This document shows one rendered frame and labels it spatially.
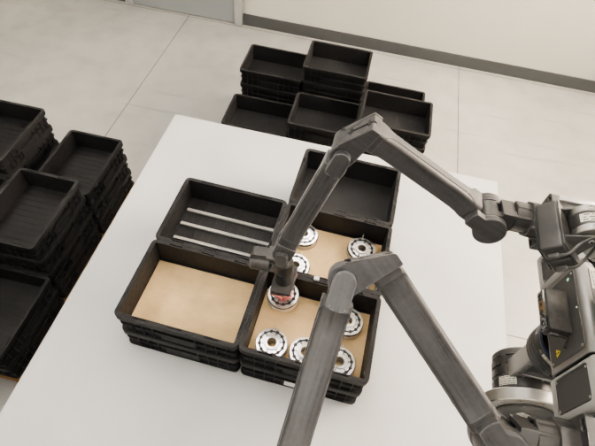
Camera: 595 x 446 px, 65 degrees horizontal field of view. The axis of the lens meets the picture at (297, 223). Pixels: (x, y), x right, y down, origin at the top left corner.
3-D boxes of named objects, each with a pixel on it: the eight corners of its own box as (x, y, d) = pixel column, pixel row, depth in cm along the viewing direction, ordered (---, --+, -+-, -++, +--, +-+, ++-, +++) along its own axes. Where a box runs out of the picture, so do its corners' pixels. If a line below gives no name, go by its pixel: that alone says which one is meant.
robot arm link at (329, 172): (356, 160, 102) (361, 134, 110) (333, 149, 101) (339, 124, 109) (286, 271, 131) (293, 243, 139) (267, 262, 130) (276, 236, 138)
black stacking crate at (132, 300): (264, 284, 166) (264, 267, 157) (237, 363, 148) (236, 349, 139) (158, 257, 170) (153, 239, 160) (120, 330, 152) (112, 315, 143)
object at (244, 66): (305, 96, 336) (310, 55, 309) (297, 123, 318) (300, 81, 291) (251, 85, 339) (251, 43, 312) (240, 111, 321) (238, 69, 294)
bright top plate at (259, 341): (290, 332, 151) (290, 331, 151) (283, 362, 145) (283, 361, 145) (259, 325, 152) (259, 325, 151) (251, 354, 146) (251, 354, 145)
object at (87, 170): (88, 172, 278) (70, 128, 251) (135, 182, 276) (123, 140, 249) (52, 224, 254) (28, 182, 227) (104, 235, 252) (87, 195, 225)
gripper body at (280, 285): (269, 293, 143) (268, 281, 137) (278, 265, 149) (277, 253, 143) (289, 297, 142) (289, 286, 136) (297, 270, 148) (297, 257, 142)
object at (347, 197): (394, 188, 199) (401, 170, 189) (385, 244, 181) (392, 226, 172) (304, 167, 202) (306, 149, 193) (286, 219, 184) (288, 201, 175)
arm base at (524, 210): (536, 251, 111) (562, 221, 102) (501, 244, 112) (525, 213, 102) (532, 224, 117) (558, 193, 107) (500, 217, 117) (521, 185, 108)
